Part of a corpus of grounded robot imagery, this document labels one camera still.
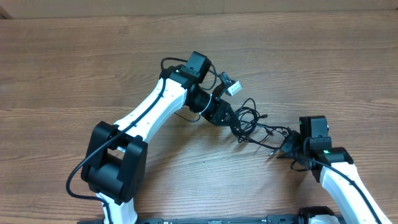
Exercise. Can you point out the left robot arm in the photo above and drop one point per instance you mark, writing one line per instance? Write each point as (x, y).
(115, 161)

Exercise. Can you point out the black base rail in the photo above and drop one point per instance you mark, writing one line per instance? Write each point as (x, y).
(270, 219)

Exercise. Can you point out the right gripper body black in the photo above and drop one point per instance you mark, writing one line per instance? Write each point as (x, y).
(293, 145)

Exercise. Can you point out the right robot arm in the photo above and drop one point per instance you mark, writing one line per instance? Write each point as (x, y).
(334, 169)

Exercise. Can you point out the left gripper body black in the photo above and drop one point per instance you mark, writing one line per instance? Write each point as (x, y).
(214, 109)

